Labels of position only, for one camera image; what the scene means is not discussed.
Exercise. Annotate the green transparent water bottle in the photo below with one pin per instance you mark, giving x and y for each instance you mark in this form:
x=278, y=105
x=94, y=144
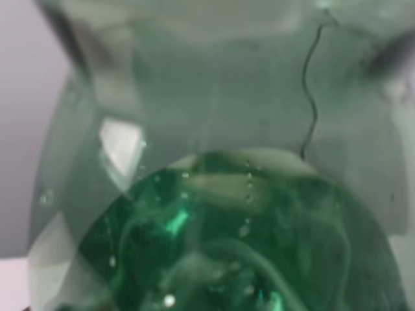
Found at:
x=228, y=155

